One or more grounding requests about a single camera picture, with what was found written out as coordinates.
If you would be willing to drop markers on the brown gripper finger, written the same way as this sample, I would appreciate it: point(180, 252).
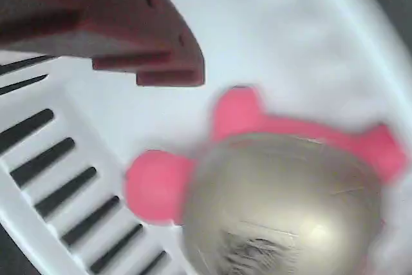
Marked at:
point(106, 14)

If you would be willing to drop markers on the white plastic basket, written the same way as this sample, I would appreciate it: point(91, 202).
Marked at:
point(289, 46)

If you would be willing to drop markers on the red turtle toy gold shell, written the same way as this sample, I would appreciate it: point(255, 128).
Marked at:
point(280, 191)

